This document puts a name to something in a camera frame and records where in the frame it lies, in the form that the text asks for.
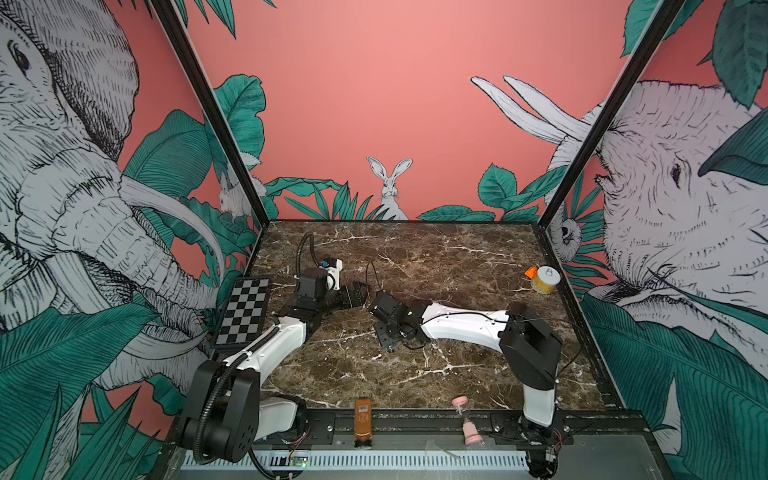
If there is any black white checkerboard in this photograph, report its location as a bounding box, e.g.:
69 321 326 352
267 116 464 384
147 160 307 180
212 276 271 355

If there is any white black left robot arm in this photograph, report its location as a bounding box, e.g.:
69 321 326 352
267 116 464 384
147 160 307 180
178 268 369 465

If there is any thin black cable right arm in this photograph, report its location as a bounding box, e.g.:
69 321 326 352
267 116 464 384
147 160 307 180
365 260 583 379

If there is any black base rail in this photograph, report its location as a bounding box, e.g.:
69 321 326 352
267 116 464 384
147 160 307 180
173 407 637 451

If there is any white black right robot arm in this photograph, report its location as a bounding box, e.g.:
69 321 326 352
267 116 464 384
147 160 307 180
370 291 563 428

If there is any black corner frame post right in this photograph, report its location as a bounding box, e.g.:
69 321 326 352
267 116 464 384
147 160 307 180
538 0 684 229

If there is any black corner frame post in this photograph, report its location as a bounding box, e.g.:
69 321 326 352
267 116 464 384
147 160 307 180
538 0 684 229
151 0 270 232

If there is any orange rectangular device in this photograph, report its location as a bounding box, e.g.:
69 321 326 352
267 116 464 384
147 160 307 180
354 398 373 449

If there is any pink hourglass timer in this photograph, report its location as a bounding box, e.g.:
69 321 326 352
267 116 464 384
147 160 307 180
451 396 484 447

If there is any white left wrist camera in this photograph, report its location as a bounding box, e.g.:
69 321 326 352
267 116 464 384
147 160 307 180
320 258 343 291

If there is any white ventilated strip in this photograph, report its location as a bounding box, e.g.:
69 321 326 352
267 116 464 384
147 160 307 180
179 449 529 473

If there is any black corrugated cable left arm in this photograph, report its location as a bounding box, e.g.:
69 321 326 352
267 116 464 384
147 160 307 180
191 232 325 466

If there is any black corner frame post left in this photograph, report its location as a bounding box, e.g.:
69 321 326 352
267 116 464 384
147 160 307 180
151 0 270 232

